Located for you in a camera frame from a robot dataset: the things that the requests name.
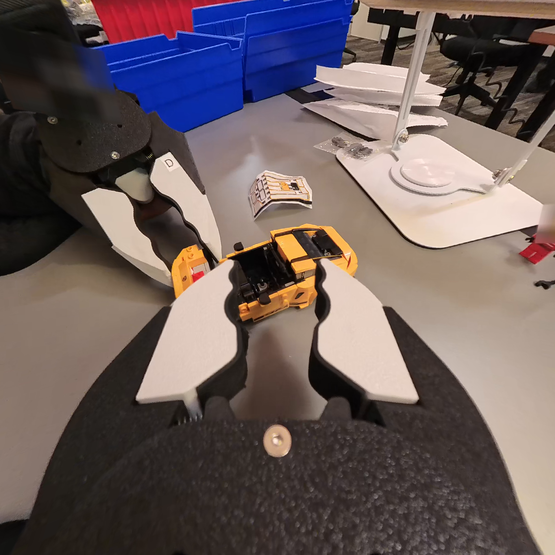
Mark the red plastic bin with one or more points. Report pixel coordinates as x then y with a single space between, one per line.
147 17

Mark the wooden side table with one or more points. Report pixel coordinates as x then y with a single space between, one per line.
468 9

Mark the white paper bags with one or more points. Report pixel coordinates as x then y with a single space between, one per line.
381 95

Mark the sticker sheet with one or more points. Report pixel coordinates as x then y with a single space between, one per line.
279 192

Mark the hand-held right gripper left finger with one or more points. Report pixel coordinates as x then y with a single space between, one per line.
195 342

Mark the yellow lego car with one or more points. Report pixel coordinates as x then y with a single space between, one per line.
295 269

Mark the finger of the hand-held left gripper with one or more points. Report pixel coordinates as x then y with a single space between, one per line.
195 199
121 225

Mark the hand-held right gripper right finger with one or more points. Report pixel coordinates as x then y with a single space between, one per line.
364 342

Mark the black office chair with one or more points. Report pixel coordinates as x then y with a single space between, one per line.
477 69

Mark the clear bag of black parts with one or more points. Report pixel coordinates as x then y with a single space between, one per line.
347 147

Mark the person's left forearm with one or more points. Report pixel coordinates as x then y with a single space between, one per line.
35 199

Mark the red lego minifigure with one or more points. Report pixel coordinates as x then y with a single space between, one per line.
538 250

